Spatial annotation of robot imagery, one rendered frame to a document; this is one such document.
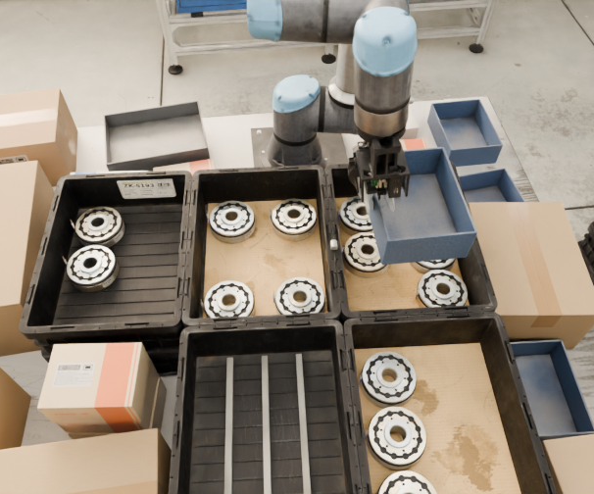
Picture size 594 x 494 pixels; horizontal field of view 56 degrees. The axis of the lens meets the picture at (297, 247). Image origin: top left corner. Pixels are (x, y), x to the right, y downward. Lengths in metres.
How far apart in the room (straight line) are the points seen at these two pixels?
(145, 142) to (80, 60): 1.79
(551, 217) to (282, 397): 0.74
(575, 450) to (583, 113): 2.31
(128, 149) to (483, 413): 1.13
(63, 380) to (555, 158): 2.37
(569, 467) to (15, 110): 1.52
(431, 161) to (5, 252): 0.89
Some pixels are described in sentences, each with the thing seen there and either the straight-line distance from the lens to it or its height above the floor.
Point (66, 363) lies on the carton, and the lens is 1.09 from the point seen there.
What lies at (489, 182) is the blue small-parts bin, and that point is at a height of 0.72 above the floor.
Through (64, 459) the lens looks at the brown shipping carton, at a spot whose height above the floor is 0.86.
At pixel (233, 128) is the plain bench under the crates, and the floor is 0.70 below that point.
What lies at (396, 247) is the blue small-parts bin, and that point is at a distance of 0.92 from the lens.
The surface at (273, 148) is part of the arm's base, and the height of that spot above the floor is 0.81.
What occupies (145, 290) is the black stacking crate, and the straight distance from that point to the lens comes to 1.24.
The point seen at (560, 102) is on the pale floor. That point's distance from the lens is 3.20.
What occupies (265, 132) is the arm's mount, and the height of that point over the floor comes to 0.74.
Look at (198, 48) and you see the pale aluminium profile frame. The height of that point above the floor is 0.13.
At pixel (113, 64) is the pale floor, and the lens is 3.31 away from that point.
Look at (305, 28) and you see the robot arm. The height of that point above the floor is 1.42.
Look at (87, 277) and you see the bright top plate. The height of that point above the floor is 0.86.
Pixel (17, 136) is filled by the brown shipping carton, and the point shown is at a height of 0.86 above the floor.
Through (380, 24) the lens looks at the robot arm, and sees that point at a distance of 0.71.
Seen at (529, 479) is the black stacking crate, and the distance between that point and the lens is 1.07.
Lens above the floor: 1.85
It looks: 54 degrees down
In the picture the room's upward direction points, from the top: straight up
